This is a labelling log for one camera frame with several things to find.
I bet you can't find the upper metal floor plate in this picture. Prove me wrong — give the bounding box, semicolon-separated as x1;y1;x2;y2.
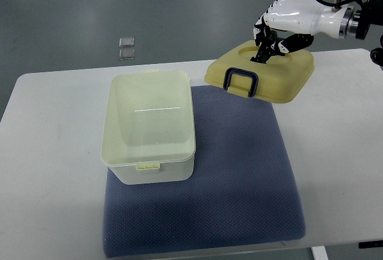
119;36;135;47

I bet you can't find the yellow box lid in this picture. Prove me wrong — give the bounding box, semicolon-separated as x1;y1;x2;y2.
204;41;315;103

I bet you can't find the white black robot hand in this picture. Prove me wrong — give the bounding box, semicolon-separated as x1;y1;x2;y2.
251;0;352;63

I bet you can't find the black table control panel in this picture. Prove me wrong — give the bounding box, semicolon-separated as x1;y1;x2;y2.
358;240;383;249

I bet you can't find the white storage box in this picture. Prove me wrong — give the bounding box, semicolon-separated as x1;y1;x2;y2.
101;71;196;185

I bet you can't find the blue grey cushion mat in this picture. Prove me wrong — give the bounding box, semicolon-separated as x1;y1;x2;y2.
103;85;306;258

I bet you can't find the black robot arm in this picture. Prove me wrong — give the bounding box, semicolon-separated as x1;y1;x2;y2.
316;0;382;40

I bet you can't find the white table leg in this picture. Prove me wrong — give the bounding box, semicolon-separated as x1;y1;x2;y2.
311;246;329;260

